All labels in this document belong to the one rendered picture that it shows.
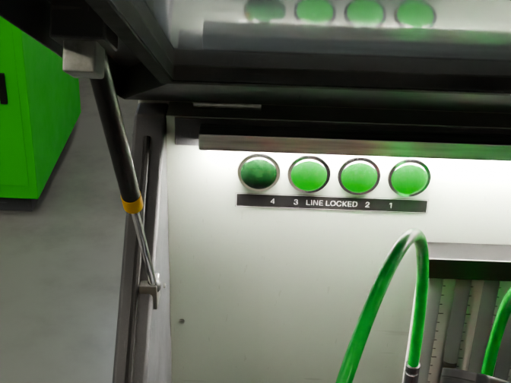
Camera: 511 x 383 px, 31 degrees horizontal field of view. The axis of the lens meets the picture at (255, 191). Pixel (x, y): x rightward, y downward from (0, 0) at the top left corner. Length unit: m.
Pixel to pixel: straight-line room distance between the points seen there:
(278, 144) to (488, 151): 0.24
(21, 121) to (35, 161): 0.17
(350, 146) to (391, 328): 0.30
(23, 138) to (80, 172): 0.52
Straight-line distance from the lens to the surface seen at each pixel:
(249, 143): 1.06
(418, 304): 1.11
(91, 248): 3.49
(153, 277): 1.01
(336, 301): 1.21
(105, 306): 3.19
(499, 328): 1.09
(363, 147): 1.06
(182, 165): 1.11
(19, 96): 3.48
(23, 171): 3.61
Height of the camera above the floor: 1.91
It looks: 30 degrees down
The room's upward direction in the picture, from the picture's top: 2 degrees clockwise
